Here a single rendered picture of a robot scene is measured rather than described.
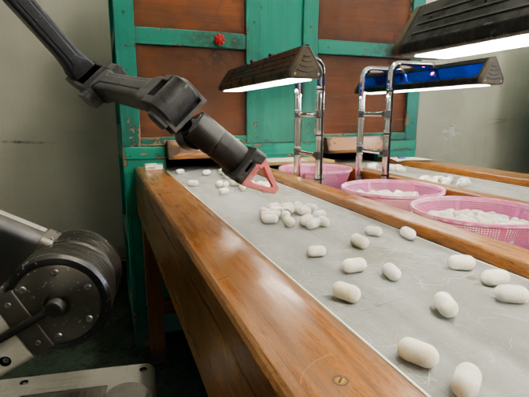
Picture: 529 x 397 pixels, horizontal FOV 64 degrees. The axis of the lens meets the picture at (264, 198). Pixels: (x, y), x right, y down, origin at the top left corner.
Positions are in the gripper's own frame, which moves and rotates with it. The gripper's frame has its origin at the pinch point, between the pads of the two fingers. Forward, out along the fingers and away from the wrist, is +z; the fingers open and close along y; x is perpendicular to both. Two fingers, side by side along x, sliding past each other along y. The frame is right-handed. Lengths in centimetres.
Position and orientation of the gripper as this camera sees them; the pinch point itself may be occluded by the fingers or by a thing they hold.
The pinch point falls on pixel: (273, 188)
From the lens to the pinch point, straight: 81.2
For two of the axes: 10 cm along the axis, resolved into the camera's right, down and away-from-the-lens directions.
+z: 7.3, 5.7, 3.9
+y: -3.5, -1.8, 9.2
